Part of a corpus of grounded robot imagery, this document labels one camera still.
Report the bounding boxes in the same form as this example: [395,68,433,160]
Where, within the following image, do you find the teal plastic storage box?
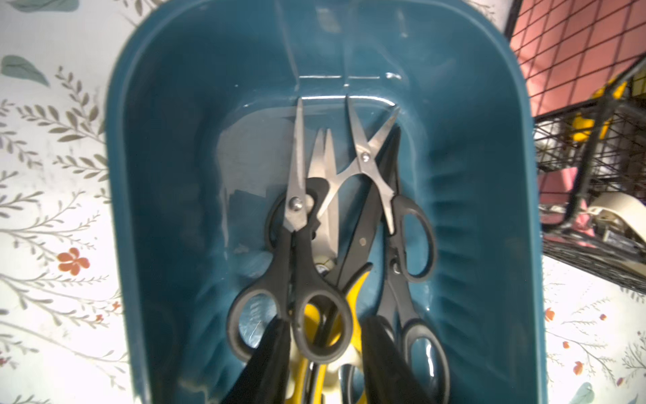
[106,1,548,403]

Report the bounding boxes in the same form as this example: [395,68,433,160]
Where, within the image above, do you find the small black handled scissors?
[226,99,353,364]

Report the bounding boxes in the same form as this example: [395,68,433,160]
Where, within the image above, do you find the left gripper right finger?
[360,316,434,403]

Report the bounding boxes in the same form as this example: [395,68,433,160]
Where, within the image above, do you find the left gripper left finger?
[222,317,291,404]

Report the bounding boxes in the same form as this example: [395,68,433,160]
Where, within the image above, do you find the yellow handled scissors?
[285,263,373,403]

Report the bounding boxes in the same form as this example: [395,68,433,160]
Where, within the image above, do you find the all black scissors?
[322,125,452,404]

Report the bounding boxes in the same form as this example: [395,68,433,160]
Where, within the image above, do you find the black wire desk organizer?
[505,1,645,293]

